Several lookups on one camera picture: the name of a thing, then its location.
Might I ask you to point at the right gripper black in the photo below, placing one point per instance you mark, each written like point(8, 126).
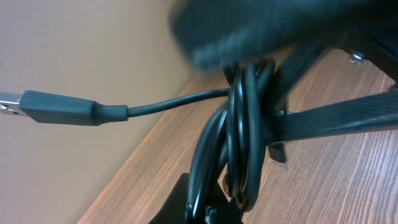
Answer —
point(216, 33)

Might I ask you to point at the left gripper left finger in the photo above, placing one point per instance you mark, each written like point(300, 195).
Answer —
point(173, 209)

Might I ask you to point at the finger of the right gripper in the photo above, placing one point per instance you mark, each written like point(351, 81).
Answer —
point(371, 113)

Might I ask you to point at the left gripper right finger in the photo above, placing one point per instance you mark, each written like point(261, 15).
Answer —
point(217, 209)

